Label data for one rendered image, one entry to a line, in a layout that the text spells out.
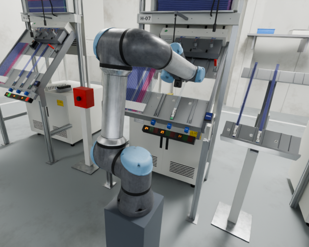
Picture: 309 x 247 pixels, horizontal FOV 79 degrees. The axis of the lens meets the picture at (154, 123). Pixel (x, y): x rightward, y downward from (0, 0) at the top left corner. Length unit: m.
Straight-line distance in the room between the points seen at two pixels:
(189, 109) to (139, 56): 0.67
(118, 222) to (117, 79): 0.54
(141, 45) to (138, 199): 0.53
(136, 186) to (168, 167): 1.03
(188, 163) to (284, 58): 3.50
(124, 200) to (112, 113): 0.33
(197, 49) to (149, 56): 0.85
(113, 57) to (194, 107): 0.69
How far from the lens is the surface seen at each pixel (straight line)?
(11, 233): 1.64
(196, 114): 1.17
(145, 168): 0.67
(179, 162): 1.65
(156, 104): 1.26
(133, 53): 0.60
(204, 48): 1.44
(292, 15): 4.70
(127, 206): 0.77
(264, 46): 4.63
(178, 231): 1.47
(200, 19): 1.56
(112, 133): 0.72
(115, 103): 0.69
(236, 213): 1.56
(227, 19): 1.53
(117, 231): 0.86
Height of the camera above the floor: 1.14
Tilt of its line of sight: 22 degrees down
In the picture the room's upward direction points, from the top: 4 degrees clockwise
